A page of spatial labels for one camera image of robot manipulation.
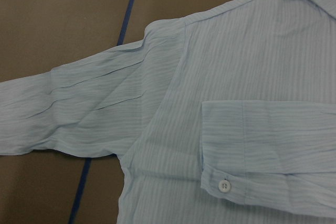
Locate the light blue striped shirt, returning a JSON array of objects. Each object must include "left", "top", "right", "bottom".
[{"left": 1, "top": 0, "right": 335, "bottom": 223}]

